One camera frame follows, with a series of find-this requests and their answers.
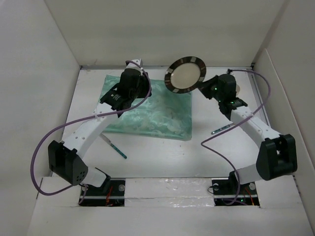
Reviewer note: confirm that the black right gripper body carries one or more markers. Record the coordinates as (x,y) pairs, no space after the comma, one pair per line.
(220,97)

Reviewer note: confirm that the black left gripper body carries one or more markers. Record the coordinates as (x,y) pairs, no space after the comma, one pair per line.
(142,90)

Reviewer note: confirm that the fork with green handle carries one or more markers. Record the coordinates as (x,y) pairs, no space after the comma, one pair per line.
(222,129)

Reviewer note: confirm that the dark rimmed dinner plate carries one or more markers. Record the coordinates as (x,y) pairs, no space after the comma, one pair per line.
(185,75)

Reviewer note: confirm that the green patterned cloth placemat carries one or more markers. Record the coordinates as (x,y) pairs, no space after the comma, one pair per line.
(163,115)

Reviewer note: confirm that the knife with green handle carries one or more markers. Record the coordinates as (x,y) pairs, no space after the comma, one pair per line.
(113,146)

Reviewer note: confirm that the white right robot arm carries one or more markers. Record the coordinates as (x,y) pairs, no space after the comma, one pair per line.
(277,152)

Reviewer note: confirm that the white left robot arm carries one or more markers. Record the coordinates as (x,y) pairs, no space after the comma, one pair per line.
(66,157)

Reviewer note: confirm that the yellow mug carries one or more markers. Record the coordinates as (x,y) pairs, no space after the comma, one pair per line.
(237,90)

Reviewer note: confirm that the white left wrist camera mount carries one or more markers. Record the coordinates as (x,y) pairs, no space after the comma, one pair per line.
(136,64)

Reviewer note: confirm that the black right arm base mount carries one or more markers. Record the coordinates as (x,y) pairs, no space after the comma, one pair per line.
(224,190)

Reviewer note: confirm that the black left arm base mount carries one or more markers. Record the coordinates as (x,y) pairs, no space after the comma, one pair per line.
(112,196)

